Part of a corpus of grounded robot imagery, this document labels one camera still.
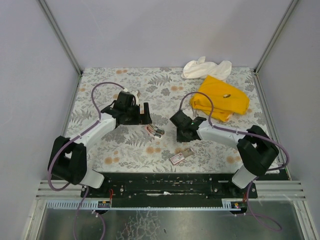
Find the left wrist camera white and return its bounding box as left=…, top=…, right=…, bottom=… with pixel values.
left=124, top=88, right=141, bottom=105

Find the cardboard staple box tray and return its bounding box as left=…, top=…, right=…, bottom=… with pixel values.
left=182, top=147, right=195, bottom=158

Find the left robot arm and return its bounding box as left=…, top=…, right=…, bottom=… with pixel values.
left=47, top=91, right=152, bottom=189

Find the red white staple box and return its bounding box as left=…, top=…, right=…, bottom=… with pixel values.
left=169, top=153, right=185, bottom=166

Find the yellow cloth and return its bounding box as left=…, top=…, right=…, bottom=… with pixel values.
left=190, top=76, right=250, bottom=122

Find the floral table mat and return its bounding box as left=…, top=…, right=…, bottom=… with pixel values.
left=51, top=66, right=291, bottom=181

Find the right floor purple cable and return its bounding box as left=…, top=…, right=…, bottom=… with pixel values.
left=243, top=182, right=283, bottom=232

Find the left floor purple cable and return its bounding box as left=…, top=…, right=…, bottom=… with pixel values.
left=72, top=186, right=107, bottom=240

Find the right aluminium frame post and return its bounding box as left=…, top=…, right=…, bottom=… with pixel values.
left=253, top=0, right=300, bottom=76

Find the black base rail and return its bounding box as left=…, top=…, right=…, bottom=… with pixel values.
left=87, top=172, right=258, bottom=202

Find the floor purple cable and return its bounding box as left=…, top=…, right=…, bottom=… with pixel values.
left=72, top=186, right=107, bottom=240
left=243, top=182, right=283, bottom=232

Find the left aluminium frame post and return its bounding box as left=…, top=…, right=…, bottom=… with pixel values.
left=37, top=0, right=83, bottom=76

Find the white slotted cable duct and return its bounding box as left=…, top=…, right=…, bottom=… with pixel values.
left=46, top=198, right=247, bottom=210

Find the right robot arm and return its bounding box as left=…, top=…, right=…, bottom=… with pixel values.
left=170, top=110, right=279, bottom=189

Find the white cloth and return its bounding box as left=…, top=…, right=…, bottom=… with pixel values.
left=181, top=56, right=232, bottom=81

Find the aluminium frame post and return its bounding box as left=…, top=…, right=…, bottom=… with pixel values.
left=37, top=0, right=83, bottom=76
left=253, top=0, right=300, bottom=76

